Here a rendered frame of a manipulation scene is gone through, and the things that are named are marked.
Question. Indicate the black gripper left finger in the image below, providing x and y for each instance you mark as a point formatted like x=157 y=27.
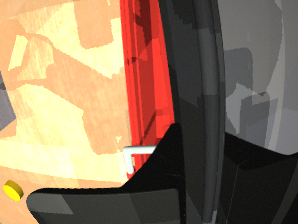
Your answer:
x=155 y=194

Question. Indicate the red plastic tray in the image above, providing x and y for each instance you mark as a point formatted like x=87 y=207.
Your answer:
x=146 y=71

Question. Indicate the yellow short cylinder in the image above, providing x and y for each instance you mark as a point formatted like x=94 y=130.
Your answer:
x=13 y=190

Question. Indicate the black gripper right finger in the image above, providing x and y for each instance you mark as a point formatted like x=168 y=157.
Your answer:
x=258 y=186

